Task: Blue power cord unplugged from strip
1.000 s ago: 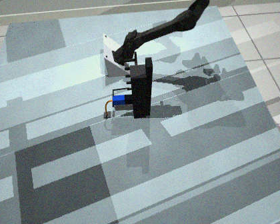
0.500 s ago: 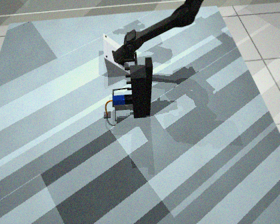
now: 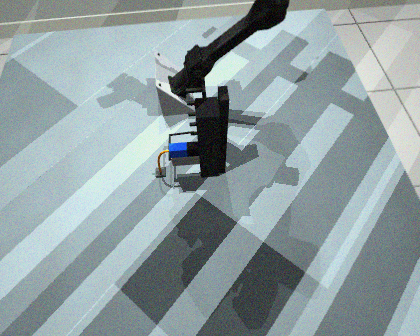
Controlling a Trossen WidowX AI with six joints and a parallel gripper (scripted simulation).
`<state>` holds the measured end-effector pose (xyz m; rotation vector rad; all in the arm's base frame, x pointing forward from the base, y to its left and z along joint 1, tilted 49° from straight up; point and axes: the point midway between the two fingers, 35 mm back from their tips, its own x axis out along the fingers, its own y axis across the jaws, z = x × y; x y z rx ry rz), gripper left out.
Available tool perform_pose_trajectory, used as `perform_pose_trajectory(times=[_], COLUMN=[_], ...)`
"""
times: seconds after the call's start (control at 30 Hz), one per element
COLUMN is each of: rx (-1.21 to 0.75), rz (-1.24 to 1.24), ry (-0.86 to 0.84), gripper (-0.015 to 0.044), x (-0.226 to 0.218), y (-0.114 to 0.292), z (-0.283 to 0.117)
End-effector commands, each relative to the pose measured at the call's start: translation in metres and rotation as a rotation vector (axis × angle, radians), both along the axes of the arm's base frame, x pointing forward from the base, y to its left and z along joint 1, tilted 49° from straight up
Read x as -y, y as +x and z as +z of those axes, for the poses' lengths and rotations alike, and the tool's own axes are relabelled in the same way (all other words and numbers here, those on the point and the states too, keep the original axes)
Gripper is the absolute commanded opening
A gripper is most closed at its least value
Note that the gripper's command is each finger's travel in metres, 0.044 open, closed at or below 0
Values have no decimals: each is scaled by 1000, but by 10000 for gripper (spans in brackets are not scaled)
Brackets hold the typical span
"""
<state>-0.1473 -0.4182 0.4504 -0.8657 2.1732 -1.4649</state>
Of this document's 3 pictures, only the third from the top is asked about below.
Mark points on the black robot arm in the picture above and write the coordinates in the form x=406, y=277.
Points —
x=199, y=61

